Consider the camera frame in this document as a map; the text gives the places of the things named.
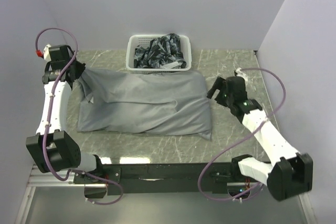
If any grey pillowcase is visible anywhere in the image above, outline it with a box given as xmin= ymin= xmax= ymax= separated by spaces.
xmin=77 ymin=68 xmax=212 ymax=141

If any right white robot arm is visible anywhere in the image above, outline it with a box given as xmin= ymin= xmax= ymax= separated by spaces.
xmin=207 ymin=76 xmax=313 ymax=201

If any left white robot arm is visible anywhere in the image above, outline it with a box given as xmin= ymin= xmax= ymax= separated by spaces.
xmin=26 ymin=45 xmax=105 ymax=183

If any dark patterned cloth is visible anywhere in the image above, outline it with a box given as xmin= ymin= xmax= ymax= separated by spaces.
xmin=133 ymin=34 xmax=187 ymax=69

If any white plastic basket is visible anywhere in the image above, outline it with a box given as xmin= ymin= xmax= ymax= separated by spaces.
xmin=126 ymin=33 xmax=192 ymax=74

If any black base beam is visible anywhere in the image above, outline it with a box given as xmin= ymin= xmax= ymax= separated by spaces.
xmin=73 ymin=162 xmax=263 ymax=198

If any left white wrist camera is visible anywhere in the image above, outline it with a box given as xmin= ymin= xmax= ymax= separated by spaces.
xmin=36 ymin=44 xmax=51 ymax=62

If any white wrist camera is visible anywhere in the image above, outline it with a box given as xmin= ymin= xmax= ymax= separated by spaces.
xmin=234 ymin=68 xmax=248 ymax=82
xmin=36 ymin=44 xmax=51 ymax=62

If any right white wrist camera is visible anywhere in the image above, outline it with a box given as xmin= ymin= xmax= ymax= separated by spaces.
xmin=234 ymin=68 xmax=248 ymax=82

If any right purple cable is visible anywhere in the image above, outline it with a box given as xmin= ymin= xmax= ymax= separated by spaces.
xmin=198 ymin=68 xmax=287 ymax=204

